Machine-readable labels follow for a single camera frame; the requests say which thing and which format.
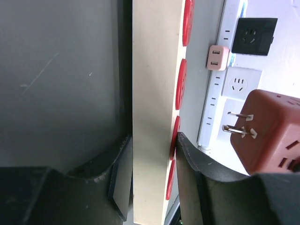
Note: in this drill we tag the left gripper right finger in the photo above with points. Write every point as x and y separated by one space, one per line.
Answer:
212 194

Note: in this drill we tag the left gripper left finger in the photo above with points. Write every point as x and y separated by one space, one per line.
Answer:
95 193

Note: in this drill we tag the red koi fish adapter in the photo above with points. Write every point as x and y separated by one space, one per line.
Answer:
266 135

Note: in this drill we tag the white red power strip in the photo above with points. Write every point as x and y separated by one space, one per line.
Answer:
161 33

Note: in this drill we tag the white multi-socket power strip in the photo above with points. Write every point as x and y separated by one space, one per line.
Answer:
218 92

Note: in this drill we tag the pink USB charger plug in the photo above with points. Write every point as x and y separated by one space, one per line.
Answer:
217 58

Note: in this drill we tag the black adapter on white strip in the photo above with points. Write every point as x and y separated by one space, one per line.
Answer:
254 36

